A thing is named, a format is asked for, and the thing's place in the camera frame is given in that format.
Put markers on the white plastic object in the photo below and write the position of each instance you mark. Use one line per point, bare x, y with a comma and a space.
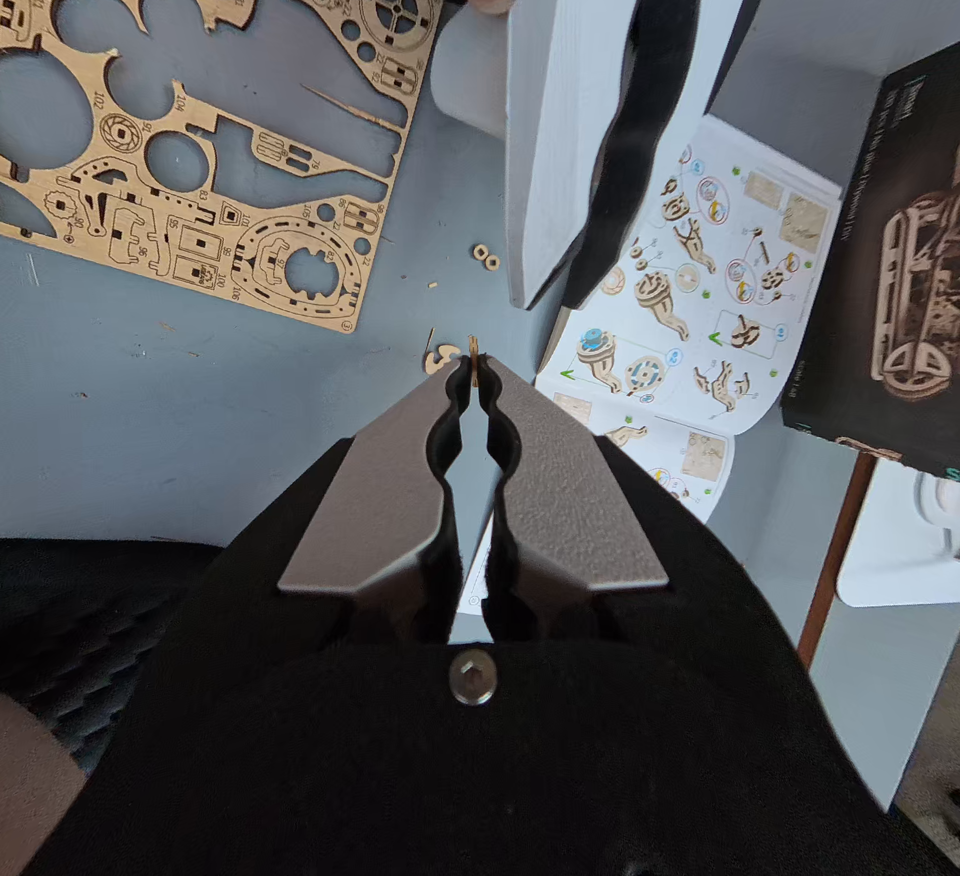
892, 561

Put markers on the laser-cut wooden parts sheet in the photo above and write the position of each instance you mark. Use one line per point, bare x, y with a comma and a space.
225, 140

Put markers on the black model kit box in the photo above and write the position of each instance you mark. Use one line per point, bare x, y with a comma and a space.
885, 253

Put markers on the white instruction booklet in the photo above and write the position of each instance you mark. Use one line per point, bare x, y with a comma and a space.
675, 336

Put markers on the small wooden pin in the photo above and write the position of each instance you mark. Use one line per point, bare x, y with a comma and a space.
474, 351

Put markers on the person's brown trousers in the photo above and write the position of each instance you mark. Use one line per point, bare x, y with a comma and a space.
30, 801

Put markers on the thin wood sliver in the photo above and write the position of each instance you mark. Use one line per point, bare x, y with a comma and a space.
430, 341

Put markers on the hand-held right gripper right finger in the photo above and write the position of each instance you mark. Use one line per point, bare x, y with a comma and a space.
577, 501

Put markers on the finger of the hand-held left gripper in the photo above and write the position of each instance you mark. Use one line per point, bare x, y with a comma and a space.
712, 5
555, 140

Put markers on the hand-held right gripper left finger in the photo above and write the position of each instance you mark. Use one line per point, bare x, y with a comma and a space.
367, 501

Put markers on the slotted round wooden part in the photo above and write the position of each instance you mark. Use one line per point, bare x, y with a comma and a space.
436, 363

